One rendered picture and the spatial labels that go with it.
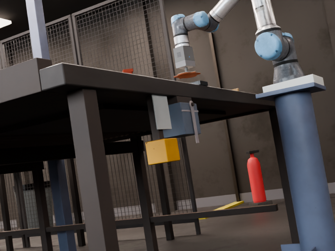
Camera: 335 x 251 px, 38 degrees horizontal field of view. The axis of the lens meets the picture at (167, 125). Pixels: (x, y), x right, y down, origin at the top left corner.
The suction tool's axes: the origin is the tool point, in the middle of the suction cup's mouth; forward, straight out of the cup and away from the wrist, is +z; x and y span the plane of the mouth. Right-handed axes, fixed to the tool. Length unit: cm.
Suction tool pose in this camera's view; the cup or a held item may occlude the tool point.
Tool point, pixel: (187, 76)
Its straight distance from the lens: 244.1
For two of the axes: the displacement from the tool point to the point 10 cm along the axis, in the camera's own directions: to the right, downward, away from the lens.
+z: 1.6, 9.8, -0.8
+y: -6.2, 0.3, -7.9
